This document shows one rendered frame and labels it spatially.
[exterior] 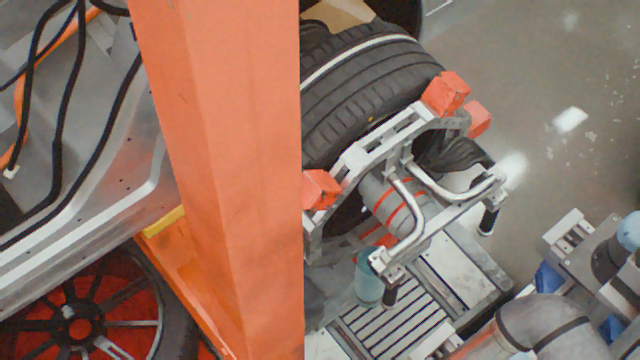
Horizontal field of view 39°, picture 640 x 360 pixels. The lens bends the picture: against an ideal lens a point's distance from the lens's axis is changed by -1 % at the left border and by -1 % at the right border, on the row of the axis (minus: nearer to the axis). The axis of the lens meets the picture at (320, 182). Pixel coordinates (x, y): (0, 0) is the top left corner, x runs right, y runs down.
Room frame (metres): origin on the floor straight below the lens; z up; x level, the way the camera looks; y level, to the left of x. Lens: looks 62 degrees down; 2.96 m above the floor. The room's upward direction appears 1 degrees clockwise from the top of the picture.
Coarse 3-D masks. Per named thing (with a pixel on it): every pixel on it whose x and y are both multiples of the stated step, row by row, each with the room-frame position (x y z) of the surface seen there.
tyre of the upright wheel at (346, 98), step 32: (352, 32) 1.38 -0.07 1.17; (384, 32) 1.42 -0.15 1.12; (320, 64) 1.28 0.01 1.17; (352, 64) 1.28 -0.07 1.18; (384, 64) 1.29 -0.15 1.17; (416, 64) 1.32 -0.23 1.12; (320, 96) 1.19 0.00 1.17; (352, 96) 1.19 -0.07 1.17; (384, 96) 1.19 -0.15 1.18; (416, 96) 1.25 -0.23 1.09; (320, 128) 1.12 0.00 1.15; (352, 128) 1.12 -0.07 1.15; (320, 160) 1.06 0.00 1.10; (352, 224) 1.14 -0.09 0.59
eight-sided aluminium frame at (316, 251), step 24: (408, 120) 1.18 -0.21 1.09; (432, 120) 1.17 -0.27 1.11; (456, 120) 1.23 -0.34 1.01; (360, 144) 1.09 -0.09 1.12; (384, 144) 1.09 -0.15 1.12; (336, 168) 1.05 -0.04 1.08; (360, 168) 1.03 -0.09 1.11; (312, 216) 0.97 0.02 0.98; (312, 240) 0.94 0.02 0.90; (336, 240) 1.05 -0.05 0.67; (312, 264) 0.93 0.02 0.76
